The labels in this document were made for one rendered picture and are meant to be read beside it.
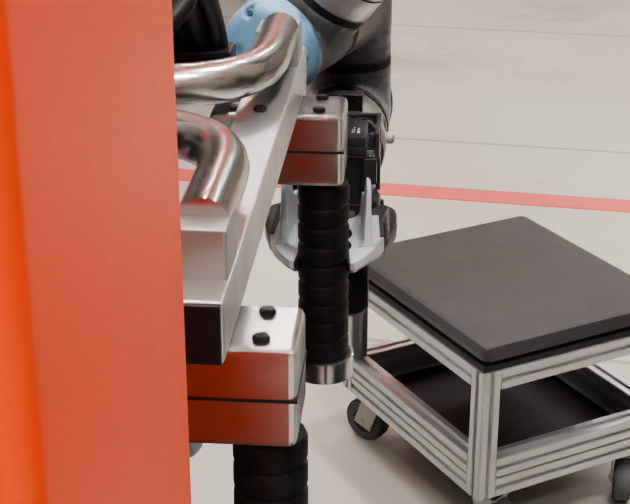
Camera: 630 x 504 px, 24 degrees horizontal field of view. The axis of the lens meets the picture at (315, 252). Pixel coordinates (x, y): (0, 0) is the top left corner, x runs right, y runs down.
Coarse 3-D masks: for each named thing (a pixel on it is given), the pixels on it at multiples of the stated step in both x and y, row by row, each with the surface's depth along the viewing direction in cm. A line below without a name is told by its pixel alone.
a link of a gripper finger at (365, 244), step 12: (360, 204) 109; (360, 216) 108; (372, 216) 109; (360, 228) 106; (372, 228) 106; (348, 240) 105; (360, 240) 104; (372, 240) 104; (360, 252) 103; (372, 252) 103; (348, 264) 101; (360, 264) 102
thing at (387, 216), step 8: (376, 208) 110; (384, 208) 110; (392, 208) 110; (384, 216) 109; (392, 216) 109; (384, 224) 108; (392, 224) 108; (384, 232) 107; (392, 232) 108; (384, 240) 107; (392, 240) 108; (384, 248) 106
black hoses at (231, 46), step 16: (176, 0) 91; (192, 0) 91; (208, 0) 95; (176, 16) 91; (192, 16) 96; (208, 16) 97; (176, 32) 98; (192, 32) 98; (208, 32) 99; (224, 32) 99; (176, 48) 99; (192, 48) 100; (208, 48) 100; (224, 48) 100
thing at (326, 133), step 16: (304, 96) 100; (320, 96) 99; (336, 96) 100; (224, 112) 96; (304, 112) 96; (320, 112) 96; (336, 112) 96; (304, 128) 96; (320, 128) 96; (336, 128) 96; (304, 144) 96; (320, 144) 96; (336, 144) 96; (288, 160) 97; (304, 160) 97; (320, 160) 97; (336, 160) 97; (288, 176) 97; (304, 176) 97; (320, 176) 97; (336, 176) 97
